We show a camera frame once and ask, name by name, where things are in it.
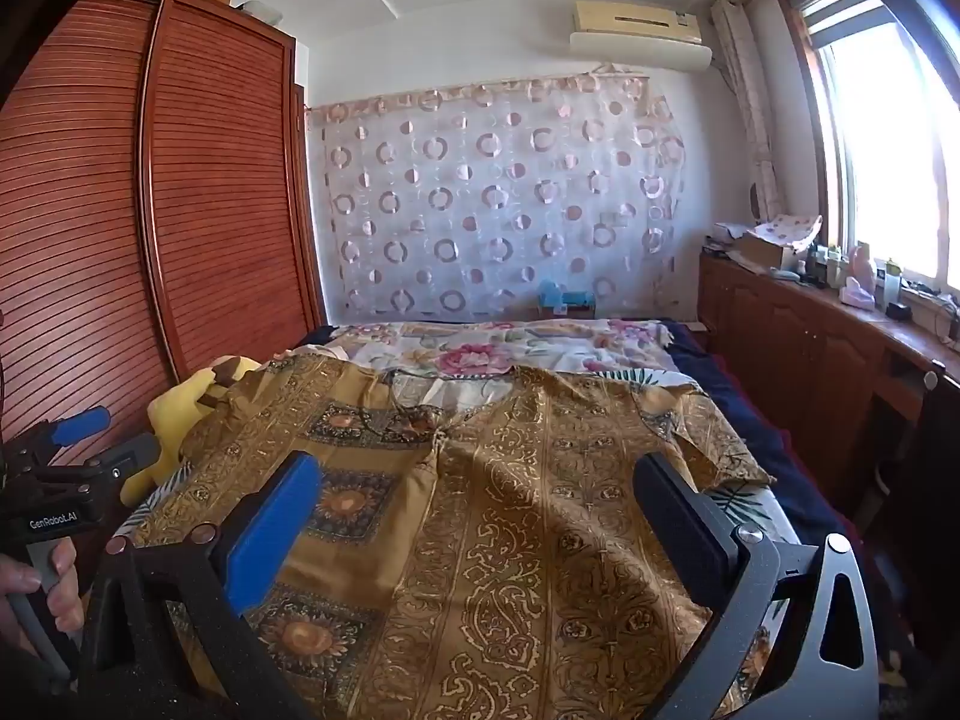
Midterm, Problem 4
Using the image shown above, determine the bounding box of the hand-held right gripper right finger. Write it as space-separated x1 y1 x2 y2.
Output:
634 454 880 720

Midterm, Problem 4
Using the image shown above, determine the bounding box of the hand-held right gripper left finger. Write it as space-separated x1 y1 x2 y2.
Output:
75 452 323 720

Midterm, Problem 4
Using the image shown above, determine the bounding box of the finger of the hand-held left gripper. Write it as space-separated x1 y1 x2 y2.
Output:
75 433 162 487
11 406 112 462

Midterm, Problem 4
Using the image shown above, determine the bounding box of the golden brown patterned shirt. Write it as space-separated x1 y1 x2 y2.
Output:
131 352 773 720

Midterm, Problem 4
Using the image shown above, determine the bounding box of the person's left hand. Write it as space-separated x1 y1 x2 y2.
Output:
0 538 85 646

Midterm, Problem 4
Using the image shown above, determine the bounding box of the yellow plush toy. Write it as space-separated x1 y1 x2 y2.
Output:
120 355 263 507

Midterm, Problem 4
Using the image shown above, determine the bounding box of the navy blue blanket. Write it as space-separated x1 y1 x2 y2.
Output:
664 321 852 545

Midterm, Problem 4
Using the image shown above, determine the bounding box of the leaf print bed sheet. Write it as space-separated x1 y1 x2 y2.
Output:
112 358 777 541

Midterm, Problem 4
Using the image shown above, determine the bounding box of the louvred wooden wardrobe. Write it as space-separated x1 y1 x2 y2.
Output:
0 0 329 470

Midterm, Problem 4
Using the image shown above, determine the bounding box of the low wooden cabinet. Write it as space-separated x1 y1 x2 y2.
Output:
697 246 960 481

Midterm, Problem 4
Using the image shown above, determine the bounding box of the blue toy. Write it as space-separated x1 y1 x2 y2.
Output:
535 281 598 320

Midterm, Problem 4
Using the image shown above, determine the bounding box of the floral bed blanket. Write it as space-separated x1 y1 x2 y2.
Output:
315 317 676 385

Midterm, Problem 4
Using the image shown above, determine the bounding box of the cardboard box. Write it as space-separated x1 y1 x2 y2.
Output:
739 231 801 272

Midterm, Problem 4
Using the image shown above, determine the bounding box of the pink dotted cloth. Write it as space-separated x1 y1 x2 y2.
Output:
754 214 824 247

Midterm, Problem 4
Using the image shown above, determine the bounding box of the sheer circle pattern curtain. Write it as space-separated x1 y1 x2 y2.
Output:
305 75 692 325

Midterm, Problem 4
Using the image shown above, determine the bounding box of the pale bundled window curtain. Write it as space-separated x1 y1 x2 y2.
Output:
710 0 788 220

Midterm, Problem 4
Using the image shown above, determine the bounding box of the window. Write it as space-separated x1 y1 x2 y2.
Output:
780 0 960 305

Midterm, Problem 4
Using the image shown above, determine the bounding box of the wall air conditioner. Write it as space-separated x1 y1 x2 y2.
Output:
568 0 713 74

